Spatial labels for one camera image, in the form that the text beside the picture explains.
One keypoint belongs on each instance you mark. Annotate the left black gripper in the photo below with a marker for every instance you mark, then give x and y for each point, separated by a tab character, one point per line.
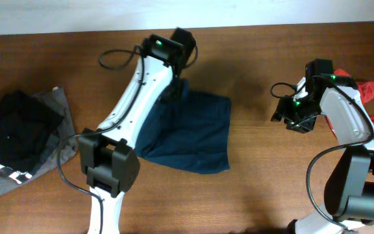
176	94

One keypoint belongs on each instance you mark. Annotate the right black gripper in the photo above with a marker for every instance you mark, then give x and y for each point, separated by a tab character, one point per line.
282	110

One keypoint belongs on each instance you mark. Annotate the navy blue shorts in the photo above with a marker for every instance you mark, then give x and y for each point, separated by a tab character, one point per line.
189	134

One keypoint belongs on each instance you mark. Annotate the red mesh garment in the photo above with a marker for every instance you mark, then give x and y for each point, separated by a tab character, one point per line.
366	89

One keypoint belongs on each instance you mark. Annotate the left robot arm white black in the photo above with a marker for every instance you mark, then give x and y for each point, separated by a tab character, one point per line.
108	159

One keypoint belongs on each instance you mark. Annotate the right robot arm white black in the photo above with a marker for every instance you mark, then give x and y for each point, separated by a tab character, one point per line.
349	192

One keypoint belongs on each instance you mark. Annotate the black folded garment white print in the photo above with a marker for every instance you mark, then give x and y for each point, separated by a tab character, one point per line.
26	125

